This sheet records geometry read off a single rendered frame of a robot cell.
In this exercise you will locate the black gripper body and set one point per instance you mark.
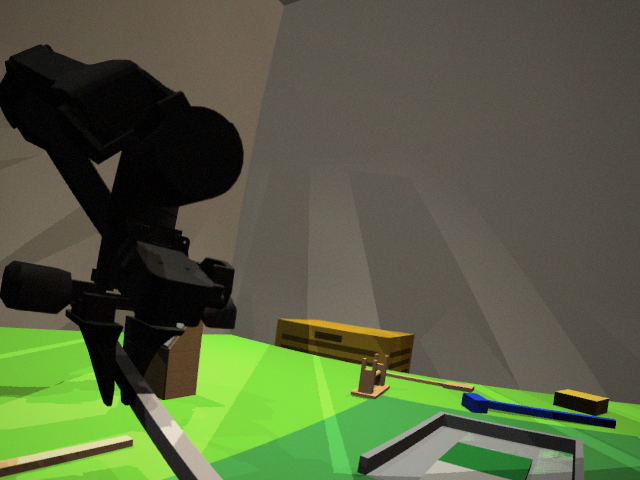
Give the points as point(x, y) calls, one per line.
point(37, 288)

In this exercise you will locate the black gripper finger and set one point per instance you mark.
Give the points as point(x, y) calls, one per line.
point(101, 340)
point(142, 341)

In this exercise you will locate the blue golf putter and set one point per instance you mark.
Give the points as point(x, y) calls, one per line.
point(477, 404)

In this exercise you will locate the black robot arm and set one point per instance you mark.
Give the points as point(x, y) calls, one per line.
point(173, 154)

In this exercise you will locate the dark grey putter shaft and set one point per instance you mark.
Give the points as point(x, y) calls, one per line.
point(184, 459)

